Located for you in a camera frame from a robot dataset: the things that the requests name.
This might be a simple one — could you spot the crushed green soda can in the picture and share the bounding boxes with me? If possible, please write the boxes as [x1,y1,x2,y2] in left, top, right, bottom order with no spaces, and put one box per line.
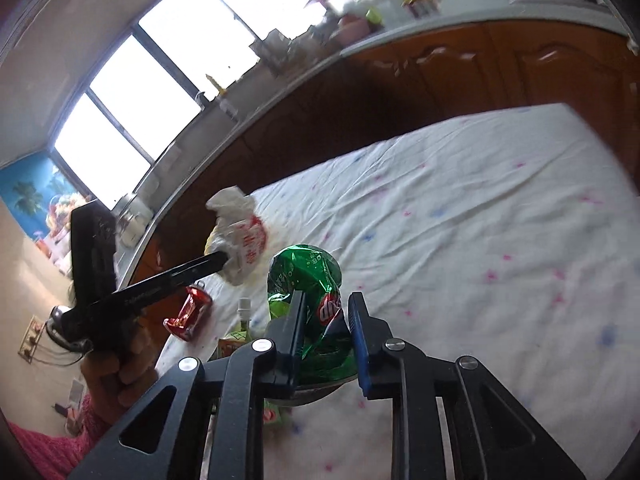
[267,244,357,387]

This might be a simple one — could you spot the green spout drink pouch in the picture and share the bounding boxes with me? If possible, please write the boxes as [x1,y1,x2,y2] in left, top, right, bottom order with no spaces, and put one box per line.
[208,298,284,428]

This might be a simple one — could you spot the white plastic bag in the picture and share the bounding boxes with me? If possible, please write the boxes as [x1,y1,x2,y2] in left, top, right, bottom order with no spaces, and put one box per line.
[204,186,268,286]

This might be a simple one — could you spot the white kitchen appliance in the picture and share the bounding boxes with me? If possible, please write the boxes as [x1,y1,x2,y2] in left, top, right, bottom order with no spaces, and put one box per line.
[113,193,154,248]

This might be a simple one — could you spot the kitchen faucet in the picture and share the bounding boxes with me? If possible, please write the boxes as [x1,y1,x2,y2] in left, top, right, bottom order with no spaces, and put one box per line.
[194,91,241,124]

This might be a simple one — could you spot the kitchen window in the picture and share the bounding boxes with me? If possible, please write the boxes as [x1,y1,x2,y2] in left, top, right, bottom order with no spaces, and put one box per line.
[54,0,326,208]

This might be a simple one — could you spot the person left hand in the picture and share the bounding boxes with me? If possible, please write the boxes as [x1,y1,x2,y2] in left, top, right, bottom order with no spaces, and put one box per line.
[80,325,158,425]

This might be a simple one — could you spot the crushed red soda can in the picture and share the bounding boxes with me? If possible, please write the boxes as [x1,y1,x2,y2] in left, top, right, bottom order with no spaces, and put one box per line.
[163,283,214,342]

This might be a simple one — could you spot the floral white tablecloth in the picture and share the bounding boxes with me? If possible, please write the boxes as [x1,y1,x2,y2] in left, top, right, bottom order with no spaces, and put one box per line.
[157,104,639,479]

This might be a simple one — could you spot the pink basin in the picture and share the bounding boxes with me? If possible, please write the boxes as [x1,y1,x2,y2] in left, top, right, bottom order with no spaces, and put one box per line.
[334,14,371,47]

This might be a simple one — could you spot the lower wooden cabinets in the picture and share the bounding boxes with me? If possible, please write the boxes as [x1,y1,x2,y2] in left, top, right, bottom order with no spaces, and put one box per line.
[120,18,639,282]

